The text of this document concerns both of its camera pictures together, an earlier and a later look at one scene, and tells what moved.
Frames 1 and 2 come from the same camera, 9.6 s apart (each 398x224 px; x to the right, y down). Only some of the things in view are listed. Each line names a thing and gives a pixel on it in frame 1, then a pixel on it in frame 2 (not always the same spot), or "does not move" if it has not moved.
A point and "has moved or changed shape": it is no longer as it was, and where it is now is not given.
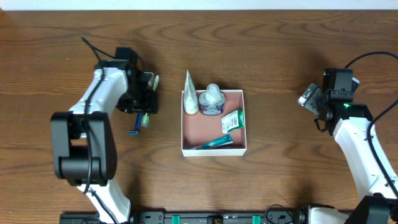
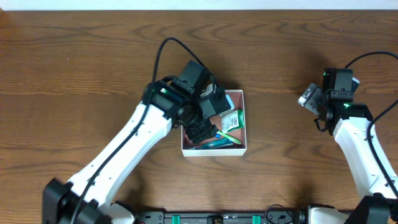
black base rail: [291, 217] does not move
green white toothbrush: [145, 121] has moved or changed shape
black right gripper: [324, 112] does not move
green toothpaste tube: [222, 140] does not move
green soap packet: [232, 121] does not move
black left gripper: [144, 104] -> [201, 131]
